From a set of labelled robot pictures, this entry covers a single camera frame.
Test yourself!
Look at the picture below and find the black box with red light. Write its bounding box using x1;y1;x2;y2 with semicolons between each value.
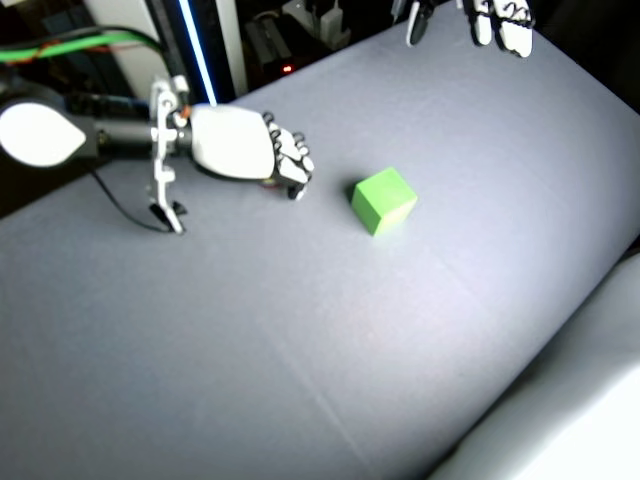
243;52;314;95

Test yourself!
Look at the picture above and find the blue light strip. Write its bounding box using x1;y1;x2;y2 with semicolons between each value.
177;0;219;106

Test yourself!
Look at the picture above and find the white plastic device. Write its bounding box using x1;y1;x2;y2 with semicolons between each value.
282;0;354;51

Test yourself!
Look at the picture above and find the green cube block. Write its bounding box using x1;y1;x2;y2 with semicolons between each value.
349;166;419;238

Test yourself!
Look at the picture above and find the white pillar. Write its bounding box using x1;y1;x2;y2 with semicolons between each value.
82;0;249;109

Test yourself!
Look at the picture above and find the grey table cloth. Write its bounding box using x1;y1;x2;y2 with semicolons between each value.
0;9;640;480

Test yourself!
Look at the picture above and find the white rounded shell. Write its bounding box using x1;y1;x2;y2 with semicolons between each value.
428;253;640;480

